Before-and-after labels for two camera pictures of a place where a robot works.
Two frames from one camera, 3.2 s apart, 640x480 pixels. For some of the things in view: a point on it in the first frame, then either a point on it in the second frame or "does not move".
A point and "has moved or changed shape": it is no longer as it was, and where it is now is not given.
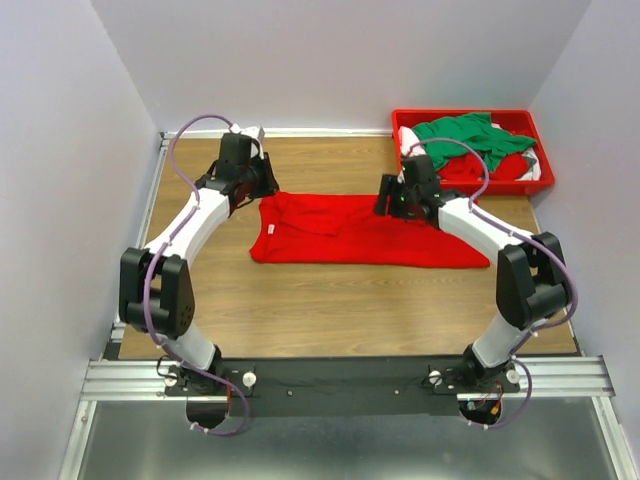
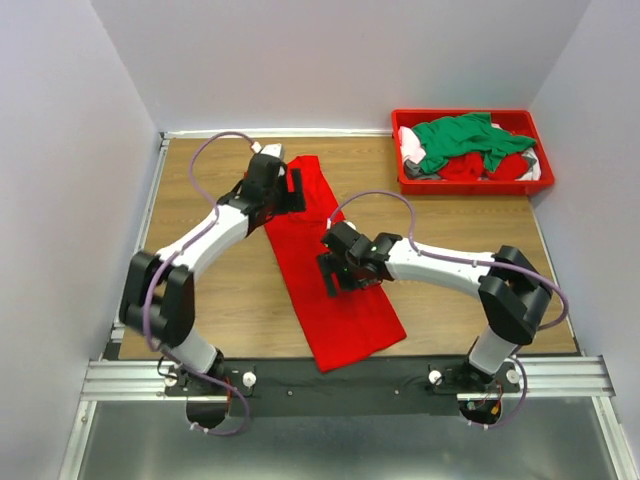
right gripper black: (389, 186) → (329, 263)
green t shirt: (476, 129) does not move
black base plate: (341, 387) does not move
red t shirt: (344, 228) has moved or changed shape
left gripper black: (271, 185) → (296, 200)
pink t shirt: (410, 144) does not move
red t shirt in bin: (469, 168) does not move
